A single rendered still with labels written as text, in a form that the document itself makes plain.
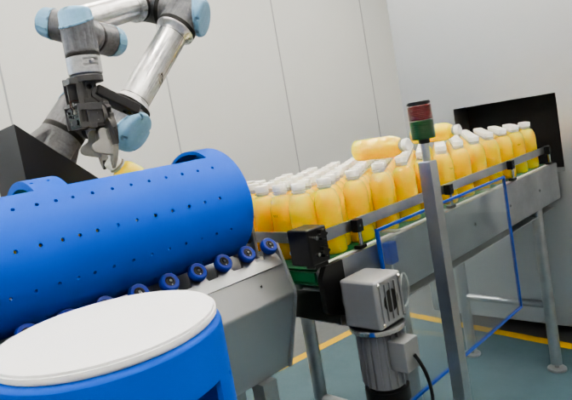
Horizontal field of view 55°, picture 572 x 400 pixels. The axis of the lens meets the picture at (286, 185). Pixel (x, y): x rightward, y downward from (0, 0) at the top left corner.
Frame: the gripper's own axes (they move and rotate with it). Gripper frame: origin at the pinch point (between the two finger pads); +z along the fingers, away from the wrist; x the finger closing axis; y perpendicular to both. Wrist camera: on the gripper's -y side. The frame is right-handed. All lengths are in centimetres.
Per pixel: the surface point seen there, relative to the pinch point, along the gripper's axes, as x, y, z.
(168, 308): 56, 24, 20
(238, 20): -233, -257, -103
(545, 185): 29, -182, 39
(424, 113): 44, -66, 0
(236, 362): 16, -14, 51
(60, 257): 19.6, 23.1, 15.4
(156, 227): 19.6, 3.0, 14.6
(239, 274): 16.9, -18.4, 31.1
